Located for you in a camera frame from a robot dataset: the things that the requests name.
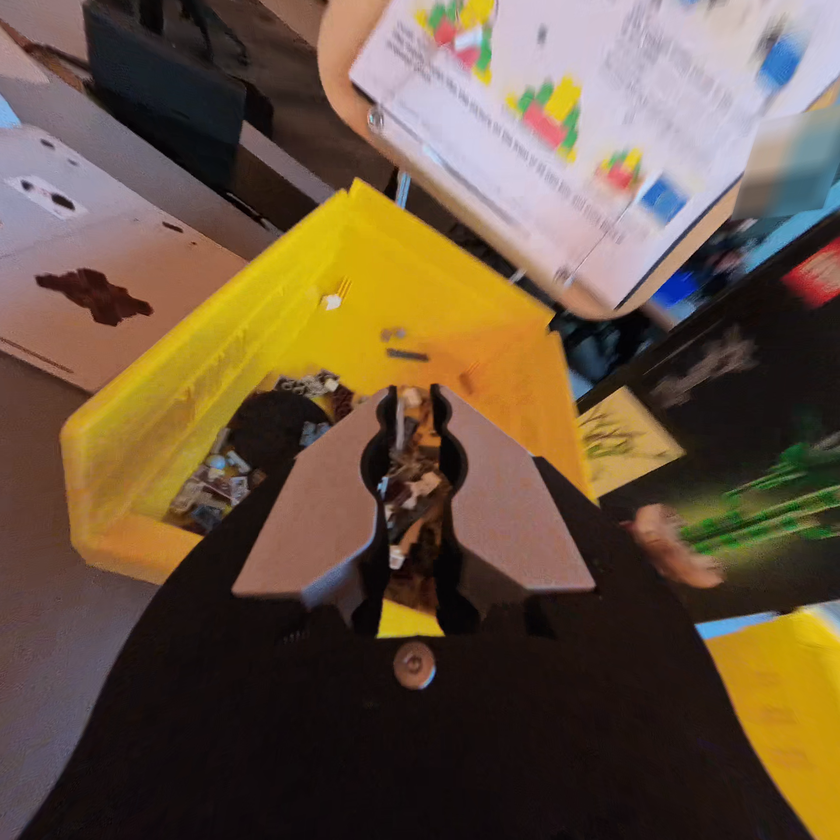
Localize grey desk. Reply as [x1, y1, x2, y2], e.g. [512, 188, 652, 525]
[0, 26, 336, 840]

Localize pile of toy bricks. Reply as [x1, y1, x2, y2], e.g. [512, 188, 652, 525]
[164, 371, 473, 614]

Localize printed instruction sheet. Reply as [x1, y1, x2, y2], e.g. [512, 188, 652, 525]
[351, 0, 840, 309]

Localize instruction booklet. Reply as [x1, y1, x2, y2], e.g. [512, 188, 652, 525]
[0, 125, 249, 395]

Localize black toy set box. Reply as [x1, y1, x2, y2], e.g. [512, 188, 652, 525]
[576, 217, 840, 624]

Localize yellow plastic parts bin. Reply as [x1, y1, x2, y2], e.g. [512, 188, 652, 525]
[705, 604, 840, 840]
[59, 178, 597, 639]

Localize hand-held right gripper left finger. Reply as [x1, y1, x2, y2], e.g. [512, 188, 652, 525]
[231, 386, 399, 637]

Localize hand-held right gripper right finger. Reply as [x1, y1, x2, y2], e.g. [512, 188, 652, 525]
[430, 386, 598, 636]

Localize wooden clipboard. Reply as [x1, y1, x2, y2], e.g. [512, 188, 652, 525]
[318, 0, 840, 320]

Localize black electronic box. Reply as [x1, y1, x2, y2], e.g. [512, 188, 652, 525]
[84, 0, 249, 193]

